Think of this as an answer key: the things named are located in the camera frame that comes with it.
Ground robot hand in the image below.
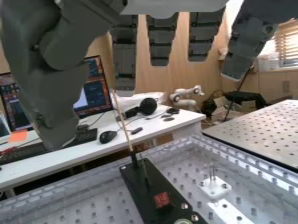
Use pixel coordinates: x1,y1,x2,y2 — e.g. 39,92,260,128
0,0,298,152

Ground computer screen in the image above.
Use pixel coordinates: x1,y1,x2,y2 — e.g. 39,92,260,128
71,55,114,119
0,71,34,133

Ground black keyboard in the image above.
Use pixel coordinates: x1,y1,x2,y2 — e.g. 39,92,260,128
61,127,99,148

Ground orange sticky note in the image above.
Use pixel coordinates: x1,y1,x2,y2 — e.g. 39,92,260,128
6,129,29,144

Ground black headphones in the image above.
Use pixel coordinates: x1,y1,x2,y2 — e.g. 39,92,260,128
119,97,159,120

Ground black mouse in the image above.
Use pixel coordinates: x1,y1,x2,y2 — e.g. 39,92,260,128
98,130,118,145

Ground thin stick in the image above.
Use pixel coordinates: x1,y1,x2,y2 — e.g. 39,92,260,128
110,88,134,156

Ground white desk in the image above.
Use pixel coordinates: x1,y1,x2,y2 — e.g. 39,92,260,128
0,104,207,193

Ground small white jointed device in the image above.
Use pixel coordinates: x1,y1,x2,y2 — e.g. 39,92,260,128
167,84,206,111

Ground window blind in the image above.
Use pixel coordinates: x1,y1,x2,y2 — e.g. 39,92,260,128
272,19,298,68

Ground clear box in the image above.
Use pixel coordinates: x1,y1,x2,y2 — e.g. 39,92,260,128
0,133,298,224

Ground small white pin block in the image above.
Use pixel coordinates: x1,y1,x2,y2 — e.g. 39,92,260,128
196,164,232,201

